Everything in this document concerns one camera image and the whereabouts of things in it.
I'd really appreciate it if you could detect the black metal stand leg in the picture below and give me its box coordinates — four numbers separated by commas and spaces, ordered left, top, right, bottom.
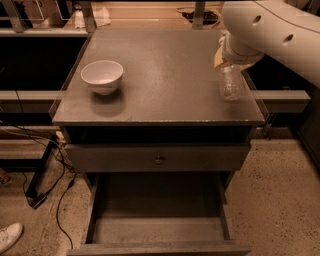
25, 135, 57, 209

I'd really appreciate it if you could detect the black floor cable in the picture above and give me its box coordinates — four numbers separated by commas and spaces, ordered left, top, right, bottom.
0, 123, 78, 250

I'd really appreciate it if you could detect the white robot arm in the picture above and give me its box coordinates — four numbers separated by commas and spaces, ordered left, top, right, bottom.
214, 0, 320, 87

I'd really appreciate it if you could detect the white ceramic bowl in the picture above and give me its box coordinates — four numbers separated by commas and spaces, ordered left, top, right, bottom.
80, 60, 124, 95

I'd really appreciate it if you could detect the grey wooden cabinet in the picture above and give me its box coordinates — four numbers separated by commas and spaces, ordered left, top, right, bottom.
49, 29, 270, 256

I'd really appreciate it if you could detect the closed top drawer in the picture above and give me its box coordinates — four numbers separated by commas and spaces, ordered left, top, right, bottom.
65, 144, 250, 173

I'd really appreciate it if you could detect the clear plastic water bottle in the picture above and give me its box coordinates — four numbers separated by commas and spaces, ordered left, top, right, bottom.
219, 65, 245, 101

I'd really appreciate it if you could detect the white sneaker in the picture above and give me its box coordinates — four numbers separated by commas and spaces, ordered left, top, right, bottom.
0, 223, 24, 254

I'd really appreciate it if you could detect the round metal drawer knob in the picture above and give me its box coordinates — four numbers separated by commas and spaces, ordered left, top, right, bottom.
155, 156, 164, 165

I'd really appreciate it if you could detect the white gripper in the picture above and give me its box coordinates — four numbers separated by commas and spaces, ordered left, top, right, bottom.
214, 32, 264, 71

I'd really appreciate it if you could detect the open middle drawer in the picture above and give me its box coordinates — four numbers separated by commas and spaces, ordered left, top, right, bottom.
67, 172, 251, 256

